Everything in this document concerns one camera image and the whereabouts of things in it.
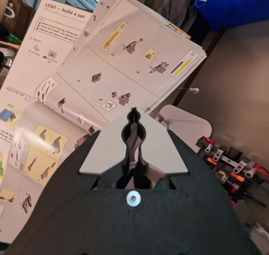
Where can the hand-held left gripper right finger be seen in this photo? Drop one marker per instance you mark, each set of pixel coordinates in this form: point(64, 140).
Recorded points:
point(166, 154)

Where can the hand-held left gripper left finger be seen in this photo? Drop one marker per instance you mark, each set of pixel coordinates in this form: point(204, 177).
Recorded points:
point(100, 154)

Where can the white and wood book stand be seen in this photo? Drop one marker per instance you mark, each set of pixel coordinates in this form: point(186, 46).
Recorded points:
point(189, 124)

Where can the toy brick car chassis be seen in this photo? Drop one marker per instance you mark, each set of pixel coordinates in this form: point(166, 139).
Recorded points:
point(231, 166)

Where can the open instruction booklet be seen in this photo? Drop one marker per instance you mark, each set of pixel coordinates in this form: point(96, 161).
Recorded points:
point(126, 69)

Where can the white printed instruction sheet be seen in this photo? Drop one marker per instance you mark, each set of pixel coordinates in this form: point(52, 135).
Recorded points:
point(48, 38)

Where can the dark printed cardboard box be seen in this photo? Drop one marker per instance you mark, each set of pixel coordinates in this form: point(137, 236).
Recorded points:
point(168, 0)

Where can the large blue storage bin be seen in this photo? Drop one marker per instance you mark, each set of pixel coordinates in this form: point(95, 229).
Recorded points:
point(235, 6)

